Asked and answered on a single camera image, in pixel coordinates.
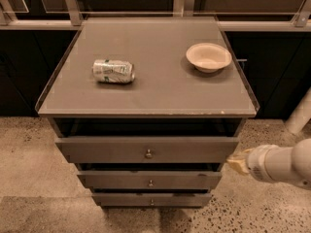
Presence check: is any grey middle drawer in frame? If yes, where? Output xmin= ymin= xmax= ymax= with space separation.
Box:
xmin=78 ymin=171 xmax=222 ymax=189

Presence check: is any metal railing with glass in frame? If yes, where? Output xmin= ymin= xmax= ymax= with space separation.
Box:
xmin=0 ymin=0 xmax=311 ymax=32

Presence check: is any crushed silver green can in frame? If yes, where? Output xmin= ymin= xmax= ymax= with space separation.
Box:
xmin=91 ymin=59 xmax=135 ymax=83

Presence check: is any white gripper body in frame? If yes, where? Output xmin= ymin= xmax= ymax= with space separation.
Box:
xmin=246 ymin=145 xmax=279 ymax=183

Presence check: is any white cylindrical post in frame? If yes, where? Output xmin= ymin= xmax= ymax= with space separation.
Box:
xmin=285 ymin=88 xmax=311 ymax=134

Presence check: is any grey top drawer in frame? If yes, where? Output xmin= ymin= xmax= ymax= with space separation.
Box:
xmin=55 ymin=136 xmax=238 ymax=163

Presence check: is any grey drawer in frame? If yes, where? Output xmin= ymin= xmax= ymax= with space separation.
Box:
xmin=78 ymin=171 xmax=222 ymax=189
xmin=92 ymin=193 xmax=212 ymax=208
xmin=55 ymin=136 xmax=238 ymax=163

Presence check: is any grey drawer cabinet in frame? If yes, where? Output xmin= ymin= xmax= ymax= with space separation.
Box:
xmin=34 ymin=16 xmax=260 ymax=139

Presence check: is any metal top drawer knob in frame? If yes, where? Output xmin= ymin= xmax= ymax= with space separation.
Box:
xmin=145 ymin=149 xmax=153 ymax=159

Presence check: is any grey bottom drawer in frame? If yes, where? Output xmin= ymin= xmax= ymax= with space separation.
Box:
xmin=92 ymin=193 xmax=212 ymax=208

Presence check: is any white paper bowl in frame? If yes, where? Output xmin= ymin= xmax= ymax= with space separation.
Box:
xmin=186 ymin=43 xmax=232 ymax=73

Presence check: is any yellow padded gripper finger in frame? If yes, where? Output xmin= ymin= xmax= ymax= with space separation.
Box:
xmin=226 ymin=149 xmax=252 ymax=176

